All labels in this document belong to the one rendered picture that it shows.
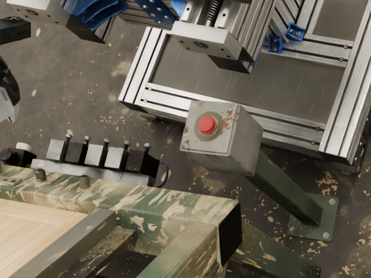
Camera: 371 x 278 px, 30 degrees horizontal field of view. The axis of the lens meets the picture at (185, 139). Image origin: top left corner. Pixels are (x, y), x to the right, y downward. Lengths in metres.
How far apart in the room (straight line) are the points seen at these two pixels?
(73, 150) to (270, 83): 0.76
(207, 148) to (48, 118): 1.53
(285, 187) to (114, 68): 1.15
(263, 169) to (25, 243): 0.61
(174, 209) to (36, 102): 1.57
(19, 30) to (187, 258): 0.54
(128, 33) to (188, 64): 0.51
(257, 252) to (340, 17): 0.93
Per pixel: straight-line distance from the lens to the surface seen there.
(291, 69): 2.29
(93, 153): 1.80
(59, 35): 3.06
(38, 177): 1.72
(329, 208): 2.32
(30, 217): 1.64
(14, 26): 1.10
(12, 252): 1.51
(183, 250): 1.35
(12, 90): 1.09
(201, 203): 1.53
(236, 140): 1.47
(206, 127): 1.47
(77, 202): 1.61
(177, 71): 2.44
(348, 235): 2.30
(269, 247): 1.78
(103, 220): 1.52
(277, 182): 1.86
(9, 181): 1.75
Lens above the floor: 2.22
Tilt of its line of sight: 60 degrees down
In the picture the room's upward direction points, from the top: 53 degrees counter-clockwise
